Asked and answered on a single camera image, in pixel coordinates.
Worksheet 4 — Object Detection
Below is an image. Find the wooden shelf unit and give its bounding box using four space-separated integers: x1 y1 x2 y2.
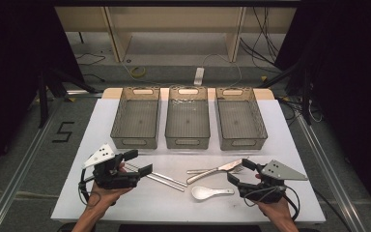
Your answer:
55 6 298 63

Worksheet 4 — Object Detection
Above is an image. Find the black floor cable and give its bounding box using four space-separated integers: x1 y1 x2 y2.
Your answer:
75 52 106 66

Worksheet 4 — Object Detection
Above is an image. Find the yellow cable coil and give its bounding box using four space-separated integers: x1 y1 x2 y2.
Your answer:
129 66 147 78

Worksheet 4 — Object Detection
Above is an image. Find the thick black right gripper cable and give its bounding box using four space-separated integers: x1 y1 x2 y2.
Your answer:
283 186 301 222

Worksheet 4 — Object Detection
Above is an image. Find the white table cover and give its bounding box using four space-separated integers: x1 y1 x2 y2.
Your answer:
50 98 327 224

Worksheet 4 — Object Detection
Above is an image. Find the white power cable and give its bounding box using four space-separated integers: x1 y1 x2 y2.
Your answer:
202 52 243 89

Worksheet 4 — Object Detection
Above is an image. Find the thin grey right gripper cable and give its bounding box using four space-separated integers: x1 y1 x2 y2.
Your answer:
243 186 287 208

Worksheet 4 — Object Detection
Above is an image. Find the metal table knife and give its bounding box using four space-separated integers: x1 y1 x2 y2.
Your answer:
185 158 244 186

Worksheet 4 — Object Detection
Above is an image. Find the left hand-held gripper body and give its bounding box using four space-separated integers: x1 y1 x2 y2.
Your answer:
82 143 142 190

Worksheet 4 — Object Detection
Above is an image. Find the smoky clear plastic bin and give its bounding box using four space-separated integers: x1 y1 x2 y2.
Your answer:
164 85 212 150
214 86 269 152
109 86 161 150

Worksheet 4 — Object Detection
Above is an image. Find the metal fork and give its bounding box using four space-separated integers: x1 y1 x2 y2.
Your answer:
186 165 247 176

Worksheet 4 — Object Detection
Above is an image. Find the white power strip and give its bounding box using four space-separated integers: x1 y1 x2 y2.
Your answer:
193 67 205 87

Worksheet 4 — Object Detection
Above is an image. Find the aluminium floor rail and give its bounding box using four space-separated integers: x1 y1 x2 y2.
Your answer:
0 91 102 232
294 112 368 232

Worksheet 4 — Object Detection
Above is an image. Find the person's left hand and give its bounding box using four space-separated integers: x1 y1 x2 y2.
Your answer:
88 162 133 207

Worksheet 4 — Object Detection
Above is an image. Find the bundle of black cables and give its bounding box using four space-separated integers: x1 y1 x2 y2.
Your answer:
240 6 282 72

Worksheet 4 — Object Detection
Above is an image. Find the black metal stand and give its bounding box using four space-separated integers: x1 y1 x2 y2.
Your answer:
38 67 98 129
260 61 313 126

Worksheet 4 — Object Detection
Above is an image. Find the black curtain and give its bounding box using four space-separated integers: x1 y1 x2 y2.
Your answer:
274 0 371 223
0 0 85 182

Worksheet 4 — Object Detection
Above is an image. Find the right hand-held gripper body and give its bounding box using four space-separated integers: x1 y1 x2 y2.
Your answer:
238 159 309 204

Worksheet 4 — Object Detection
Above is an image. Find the person's right hand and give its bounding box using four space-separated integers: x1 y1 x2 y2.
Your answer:
254 173 294 223

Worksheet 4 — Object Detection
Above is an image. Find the metal chopstick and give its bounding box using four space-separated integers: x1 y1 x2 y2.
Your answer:
124 162 188 189
124 165 186 192

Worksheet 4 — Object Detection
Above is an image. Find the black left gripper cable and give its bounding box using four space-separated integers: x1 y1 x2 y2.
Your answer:
77 167 99 207

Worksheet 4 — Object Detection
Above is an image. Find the white ceramic spoon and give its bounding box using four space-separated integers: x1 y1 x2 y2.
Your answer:
190 185 236 201

